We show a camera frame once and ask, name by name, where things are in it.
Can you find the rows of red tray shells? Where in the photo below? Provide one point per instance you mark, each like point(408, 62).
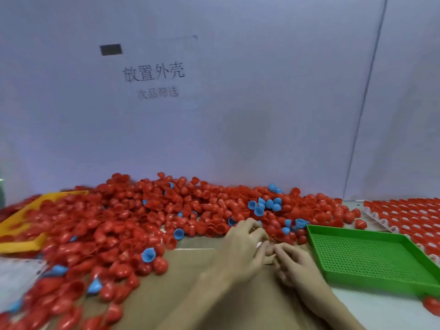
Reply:
point(412, 216)

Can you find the brown cardboard sheet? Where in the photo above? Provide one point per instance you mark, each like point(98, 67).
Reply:
point(185, 261)

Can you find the white paper sign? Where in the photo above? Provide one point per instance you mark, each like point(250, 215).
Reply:
point(154, 65)

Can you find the person's right hand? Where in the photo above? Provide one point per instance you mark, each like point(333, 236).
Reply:
point(299, 269)

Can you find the scattered blue plastic shells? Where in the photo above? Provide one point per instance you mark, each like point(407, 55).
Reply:
point(148, 254)

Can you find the person's right fingers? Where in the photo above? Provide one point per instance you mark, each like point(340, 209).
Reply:
point(282, 257)

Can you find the dark green object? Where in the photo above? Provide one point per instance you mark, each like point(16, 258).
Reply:
point(1, 188)

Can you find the clear plastic bag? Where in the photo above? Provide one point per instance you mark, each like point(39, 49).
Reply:
point(17, 278)

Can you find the person's left hand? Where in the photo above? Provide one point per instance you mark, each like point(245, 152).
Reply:
point(237, 254)

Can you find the pile of red plastic shells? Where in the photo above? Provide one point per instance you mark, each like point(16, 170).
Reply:
point(120, 219)

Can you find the person's left forearm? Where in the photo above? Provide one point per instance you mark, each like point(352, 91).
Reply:
point(192, 298)

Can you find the yellow plastic tray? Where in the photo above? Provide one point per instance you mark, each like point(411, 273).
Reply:
point(20, 245)

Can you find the single red plastic shell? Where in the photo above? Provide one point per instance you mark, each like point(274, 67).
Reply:
point(432, 305)

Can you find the green perforated plastic tray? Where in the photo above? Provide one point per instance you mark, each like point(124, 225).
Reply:
point(361, 250)

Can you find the black tape strip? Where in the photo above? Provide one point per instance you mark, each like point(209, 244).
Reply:
point(110, 49)

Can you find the person's right forearm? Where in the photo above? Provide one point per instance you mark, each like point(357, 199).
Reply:
point(330, 309)

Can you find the person's left thumb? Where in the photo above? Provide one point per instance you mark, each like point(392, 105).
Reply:
point(260, 253)

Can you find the white blister tray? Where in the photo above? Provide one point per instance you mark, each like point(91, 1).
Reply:
point(380, 222)

